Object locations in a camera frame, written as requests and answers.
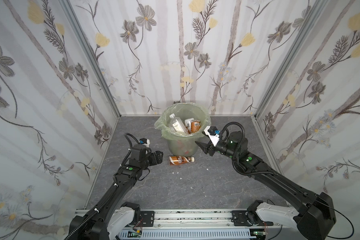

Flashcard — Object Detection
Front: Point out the brown coffee bottle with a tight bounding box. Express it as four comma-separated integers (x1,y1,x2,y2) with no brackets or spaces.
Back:
191,120,201,134
169,156,195,166

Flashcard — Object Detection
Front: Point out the white label clear bottle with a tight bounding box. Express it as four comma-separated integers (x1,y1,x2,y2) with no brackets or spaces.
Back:
184,118,195,131

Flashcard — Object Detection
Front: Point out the clear square bottle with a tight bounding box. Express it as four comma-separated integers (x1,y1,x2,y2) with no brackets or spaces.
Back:
170,114,189,134

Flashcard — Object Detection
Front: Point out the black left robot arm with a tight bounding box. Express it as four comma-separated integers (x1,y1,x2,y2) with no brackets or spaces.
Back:
65,133,164,240

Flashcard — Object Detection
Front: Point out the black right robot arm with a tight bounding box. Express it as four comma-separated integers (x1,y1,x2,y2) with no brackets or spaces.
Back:
196,122,339,240

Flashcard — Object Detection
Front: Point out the green plastic bin liner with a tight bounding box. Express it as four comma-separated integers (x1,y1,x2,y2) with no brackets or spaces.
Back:
154,103,212,140

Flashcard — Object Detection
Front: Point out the mesh waste bin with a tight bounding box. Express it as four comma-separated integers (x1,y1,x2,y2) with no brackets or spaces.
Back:
162,103,212,157

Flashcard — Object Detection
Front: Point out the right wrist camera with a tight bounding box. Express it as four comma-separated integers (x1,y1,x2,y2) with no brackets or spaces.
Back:
204,126,220,147

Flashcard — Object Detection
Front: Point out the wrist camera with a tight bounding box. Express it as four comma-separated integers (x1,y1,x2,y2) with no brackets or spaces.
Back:
204,126,220,147
139,138,150,148

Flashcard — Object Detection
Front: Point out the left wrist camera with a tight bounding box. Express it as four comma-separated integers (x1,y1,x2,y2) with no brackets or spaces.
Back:
139,138,150,148

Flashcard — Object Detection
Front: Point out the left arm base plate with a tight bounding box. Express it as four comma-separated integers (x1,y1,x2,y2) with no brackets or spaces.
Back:
134,211,155,228

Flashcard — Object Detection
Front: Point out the aluminium mounting rail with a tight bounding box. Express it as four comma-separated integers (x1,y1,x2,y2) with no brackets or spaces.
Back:
74,208,319,231

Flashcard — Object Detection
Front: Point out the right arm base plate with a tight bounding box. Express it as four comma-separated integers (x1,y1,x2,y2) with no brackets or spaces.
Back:
231,211,274,227

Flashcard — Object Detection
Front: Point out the white vented cable duct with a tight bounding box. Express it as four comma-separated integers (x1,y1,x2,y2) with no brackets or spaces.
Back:
118,229,257,240

